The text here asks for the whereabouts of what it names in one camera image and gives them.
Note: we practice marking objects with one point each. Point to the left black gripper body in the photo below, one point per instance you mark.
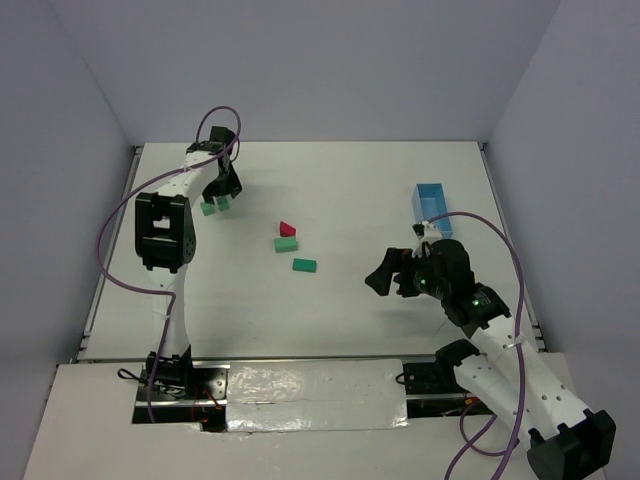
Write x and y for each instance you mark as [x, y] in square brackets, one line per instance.
[223, 185]

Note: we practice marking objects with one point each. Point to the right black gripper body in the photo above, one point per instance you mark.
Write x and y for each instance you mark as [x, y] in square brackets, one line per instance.
[400, 275]

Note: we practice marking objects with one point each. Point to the blue plastic box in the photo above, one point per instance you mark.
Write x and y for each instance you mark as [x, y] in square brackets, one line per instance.
[428, 201]

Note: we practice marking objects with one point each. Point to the small green cube block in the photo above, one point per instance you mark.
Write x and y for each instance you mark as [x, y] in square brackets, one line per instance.
[207, 209]

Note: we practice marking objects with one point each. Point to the dark green rectangular block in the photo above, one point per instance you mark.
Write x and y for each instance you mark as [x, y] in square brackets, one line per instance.
[304, 265]

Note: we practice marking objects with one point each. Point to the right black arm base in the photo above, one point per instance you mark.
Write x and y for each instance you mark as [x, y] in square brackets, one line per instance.
[430, 387]

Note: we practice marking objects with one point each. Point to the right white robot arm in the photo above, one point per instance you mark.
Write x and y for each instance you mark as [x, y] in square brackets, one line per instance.
[565, 439]

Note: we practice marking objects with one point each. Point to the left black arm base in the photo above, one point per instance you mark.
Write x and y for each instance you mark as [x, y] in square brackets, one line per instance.
[174, 390]

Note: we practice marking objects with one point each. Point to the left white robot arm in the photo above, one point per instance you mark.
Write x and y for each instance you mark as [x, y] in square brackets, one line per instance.
[165, 236]

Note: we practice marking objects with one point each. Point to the light green rectangular block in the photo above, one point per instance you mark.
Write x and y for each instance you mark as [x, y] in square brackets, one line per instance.
[285, 244]

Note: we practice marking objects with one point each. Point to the red triangular wood block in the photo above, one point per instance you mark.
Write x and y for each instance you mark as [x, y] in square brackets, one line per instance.
[287, 230]

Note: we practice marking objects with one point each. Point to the silver tape patch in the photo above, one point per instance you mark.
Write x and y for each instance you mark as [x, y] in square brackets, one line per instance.
[331, 395]

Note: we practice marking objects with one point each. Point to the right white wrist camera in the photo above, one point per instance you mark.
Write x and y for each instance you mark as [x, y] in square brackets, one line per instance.
[427, 233]

